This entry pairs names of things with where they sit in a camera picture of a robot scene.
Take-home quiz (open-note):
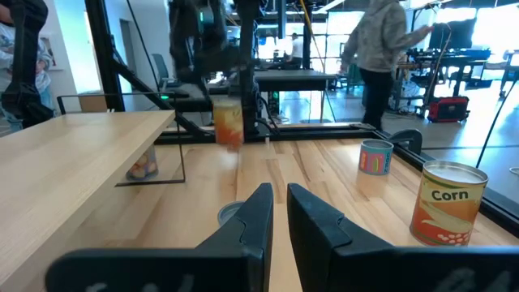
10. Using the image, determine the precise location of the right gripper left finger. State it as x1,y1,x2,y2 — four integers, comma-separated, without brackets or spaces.
44,182,275,292

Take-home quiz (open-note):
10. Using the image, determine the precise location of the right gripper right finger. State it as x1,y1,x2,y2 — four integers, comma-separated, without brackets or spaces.
286,182,519,292

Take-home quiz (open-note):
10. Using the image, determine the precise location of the orange label tin can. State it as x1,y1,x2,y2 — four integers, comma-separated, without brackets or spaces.
212,97,245,152

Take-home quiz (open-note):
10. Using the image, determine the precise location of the wooden shelf with black legs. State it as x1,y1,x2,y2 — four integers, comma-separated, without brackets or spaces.
0,92,187,292

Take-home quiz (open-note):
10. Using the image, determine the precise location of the small blue label can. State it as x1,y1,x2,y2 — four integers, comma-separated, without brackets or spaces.
358,139,395,176

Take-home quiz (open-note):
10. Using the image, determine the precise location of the corn label tin can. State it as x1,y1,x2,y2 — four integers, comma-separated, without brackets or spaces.
409,160,490,247

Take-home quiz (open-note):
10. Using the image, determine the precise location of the peach pattern tin can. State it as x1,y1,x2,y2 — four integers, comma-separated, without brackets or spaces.
125,144,160,182

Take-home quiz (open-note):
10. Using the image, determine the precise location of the black workbench table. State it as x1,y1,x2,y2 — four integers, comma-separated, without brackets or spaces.
253,69,337,122

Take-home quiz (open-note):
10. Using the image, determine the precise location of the red equipment case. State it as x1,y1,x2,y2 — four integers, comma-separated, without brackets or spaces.
427,96,470,123

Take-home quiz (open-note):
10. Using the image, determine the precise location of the grey office chair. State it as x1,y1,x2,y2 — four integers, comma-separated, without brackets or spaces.
152,53,179,92

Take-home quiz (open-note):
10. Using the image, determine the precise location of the person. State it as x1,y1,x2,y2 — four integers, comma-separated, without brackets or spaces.
0,0,56,135
339,0,435,131
290,32,304,68

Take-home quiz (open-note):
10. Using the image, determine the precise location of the black equipment workbench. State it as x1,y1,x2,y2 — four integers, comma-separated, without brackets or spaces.
405,47,492,98

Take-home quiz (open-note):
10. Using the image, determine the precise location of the black monitor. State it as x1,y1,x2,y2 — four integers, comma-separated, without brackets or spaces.
428,19,476,50

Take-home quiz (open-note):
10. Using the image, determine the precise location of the black frame clamp bracket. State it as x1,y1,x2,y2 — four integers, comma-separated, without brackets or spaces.
388,128,423,155

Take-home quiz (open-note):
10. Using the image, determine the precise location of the black metal rig frame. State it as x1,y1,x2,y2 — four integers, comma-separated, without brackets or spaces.
84,0,519,240

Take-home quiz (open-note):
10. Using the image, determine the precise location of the thin black cable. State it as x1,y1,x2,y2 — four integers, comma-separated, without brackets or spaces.
475,82,519,169

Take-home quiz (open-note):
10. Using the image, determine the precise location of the yellow hanging cable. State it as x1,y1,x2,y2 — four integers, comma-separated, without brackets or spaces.
298,0,326,71

